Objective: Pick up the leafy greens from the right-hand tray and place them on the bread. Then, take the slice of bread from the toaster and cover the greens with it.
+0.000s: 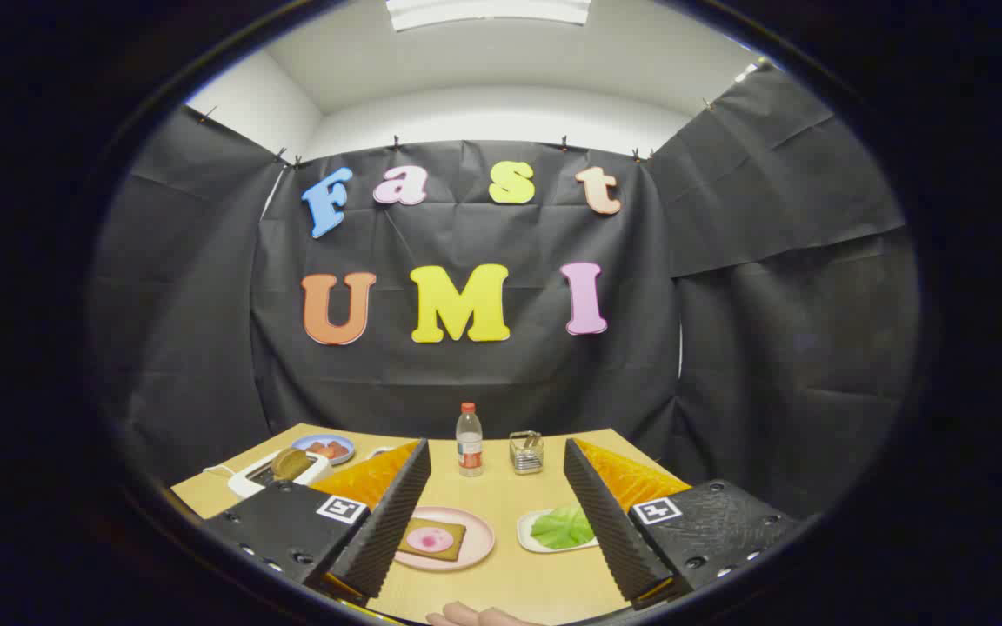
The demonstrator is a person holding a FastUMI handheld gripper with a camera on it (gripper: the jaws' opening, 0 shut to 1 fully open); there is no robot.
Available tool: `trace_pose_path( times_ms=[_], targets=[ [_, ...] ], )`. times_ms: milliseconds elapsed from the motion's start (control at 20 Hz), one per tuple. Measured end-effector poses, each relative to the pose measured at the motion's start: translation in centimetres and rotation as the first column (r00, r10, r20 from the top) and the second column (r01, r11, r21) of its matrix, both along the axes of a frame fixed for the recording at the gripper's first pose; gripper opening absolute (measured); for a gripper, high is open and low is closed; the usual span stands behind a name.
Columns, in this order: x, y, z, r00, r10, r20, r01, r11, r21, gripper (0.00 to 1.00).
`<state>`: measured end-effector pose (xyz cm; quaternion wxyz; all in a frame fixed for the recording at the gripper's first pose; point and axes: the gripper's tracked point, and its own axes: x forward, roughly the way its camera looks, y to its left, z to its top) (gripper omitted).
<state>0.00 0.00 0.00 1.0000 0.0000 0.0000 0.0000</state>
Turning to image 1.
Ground clear plastic water bottle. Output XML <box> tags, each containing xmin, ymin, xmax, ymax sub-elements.
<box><xmin>456</xmin><ymin>402</ymin><xmax>484</xmax><ymax>477</ymax></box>

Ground green lettuce leaf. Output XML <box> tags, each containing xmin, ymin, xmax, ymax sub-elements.
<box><xmin>531</xmin><ymin>505</ymin><xmax>596</xmax><ymax>550</ymax></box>

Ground brown bread slice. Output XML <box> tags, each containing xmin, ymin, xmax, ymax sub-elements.
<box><xmin>271</xmin><ymin>448</ymin><xmax>315</xmax><ymax>481</ymax></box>

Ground blue round plate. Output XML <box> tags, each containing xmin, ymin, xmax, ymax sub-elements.
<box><xmin>292</xmin><ymin>434</ymin><xmax>356</xmax><ymax>466</ymax></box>

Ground metal wire utensil basket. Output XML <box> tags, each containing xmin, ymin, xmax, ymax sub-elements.
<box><xmin>510</xmin><ymin>430</ymin><xmax>545</xmax><ymax>475</ymax></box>

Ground ceiling light panel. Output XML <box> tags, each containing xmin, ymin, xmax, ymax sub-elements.
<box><xmin>385</xmin><ymin>0</ymin><xmax>593</xmax><ymax>32</ymax></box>

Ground pink ham slice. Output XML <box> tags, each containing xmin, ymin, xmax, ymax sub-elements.
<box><xmin>406</xmin><ymin>526</ymin><xmax>455</xmax><ymax>553</ymax></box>

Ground black backdrop cloth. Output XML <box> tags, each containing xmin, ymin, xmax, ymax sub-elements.
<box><xmin>88</xmin><ymin>61</ymin><xmax>924</xmax><ymax>523</ymax></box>

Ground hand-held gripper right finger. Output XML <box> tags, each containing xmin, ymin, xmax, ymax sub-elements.
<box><xmin>564</xmin><ymin>437</ymin><xmax>803</xmax><ymax>608</ymax></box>

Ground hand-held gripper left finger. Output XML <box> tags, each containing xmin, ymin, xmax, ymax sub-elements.
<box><xmin>199</xmin><ymin>438</ymin><xmax>432</xmax><ymax>603</ymax></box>

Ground white square plate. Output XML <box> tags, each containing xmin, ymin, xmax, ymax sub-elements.
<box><xmin>517</xmin><ymin>509</ymin><xmax>599</xmax><ymax>555</ymax></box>

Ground white toaster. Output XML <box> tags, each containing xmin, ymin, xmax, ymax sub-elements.
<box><xmin>229</xmin><ymin>448</ymin><xmax>333</xmax><ymax>498</ymax></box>

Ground pink round plate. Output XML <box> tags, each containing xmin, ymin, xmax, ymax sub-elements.
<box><xmin>394</xmin><ymin>506</ymin><xmax>496</xmax><ymax>572</ymax></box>

